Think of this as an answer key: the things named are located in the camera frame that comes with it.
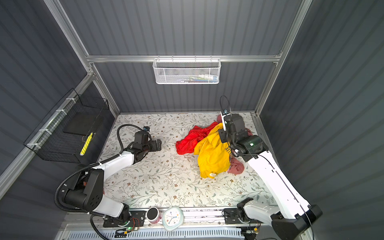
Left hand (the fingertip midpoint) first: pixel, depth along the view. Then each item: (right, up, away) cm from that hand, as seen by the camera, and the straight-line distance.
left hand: (154, 141), depth 93 cm
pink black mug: (+5, -33, -22) cm, 40 cm away
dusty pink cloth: (+50, -15, -5) cm, 53 cm away
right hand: (+42, +9, -22) cm, 48 cm away
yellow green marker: (-26, +1, -23) cm, 35 cm away
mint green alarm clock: (+15, -35, -21) cm, 44 cm away
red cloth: (+21, -2, -4) cm, 21 cm away
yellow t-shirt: (+36, -4, -19) cm, 40 cm away
